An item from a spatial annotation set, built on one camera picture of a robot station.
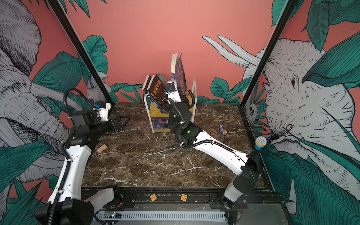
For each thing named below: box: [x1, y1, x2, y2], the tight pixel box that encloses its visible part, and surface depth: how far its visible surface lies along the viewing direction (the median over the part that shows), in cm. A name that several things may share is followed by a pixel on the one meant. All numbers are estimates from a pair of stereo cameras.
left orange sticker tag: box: [149, 193, 158, 203], surface depth 76 cm
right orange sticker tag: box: [180, 193, 188, 203], surface depth 76 cm
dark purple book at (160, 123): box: [153, 117, 169, 130], surface depth 100 cm
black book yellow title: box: [147, 74, 169, 112], surface depth 83 cm
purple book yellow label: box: [145, 91, 169, 114], surface depth 83 cm
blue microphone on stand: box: [255, 135, 267, 151], surface depth 73 cm
